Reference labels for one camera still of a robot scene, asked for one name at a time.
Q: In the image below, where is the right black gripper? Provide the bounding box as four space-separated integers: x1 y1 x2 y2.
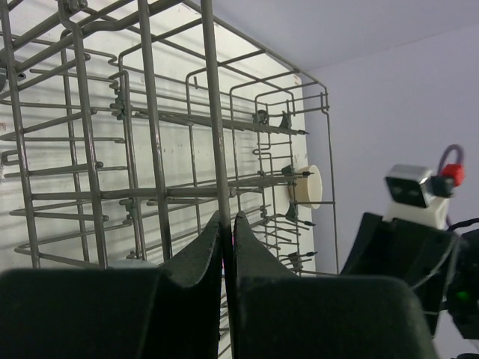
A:
341 212 478 340

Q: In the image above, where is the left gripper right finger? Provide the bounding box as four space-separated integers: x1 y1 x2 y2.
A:
232 213 437 358

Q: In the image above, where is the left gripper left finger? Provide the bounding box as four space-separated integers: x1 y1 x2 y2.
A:
1 215 222 358

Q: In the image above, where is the beige ceramic bowl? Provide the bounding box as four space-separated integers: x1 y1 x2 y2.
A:
288 165 323 209

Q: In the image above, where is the grey wire dish rack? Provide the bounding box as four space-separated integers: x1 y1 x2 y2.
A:
0 0 340 359

